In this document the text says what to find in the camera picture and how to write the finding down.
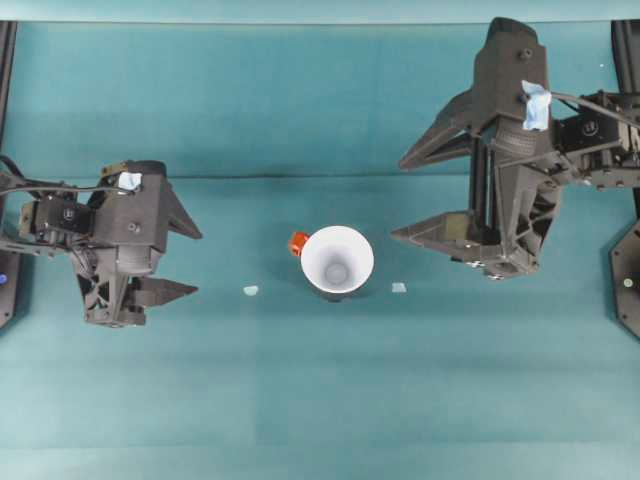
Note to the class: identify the small white paper scrap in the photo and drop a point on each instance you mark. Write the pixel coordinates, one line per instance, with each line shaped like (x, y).
(398, 287)
(251, 290)

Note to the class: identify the white paper cup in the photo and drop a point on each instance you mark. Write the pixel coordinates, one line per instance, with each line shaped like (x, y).
(337, 260)

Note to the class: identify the black frame post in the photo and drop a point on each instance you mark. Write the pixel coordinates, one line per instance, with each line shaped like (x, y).
(6, 75)

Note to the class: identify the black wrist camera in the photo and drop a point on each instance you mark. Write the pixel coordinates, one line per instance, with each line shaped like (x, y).
(135, 215)
(505, 75)

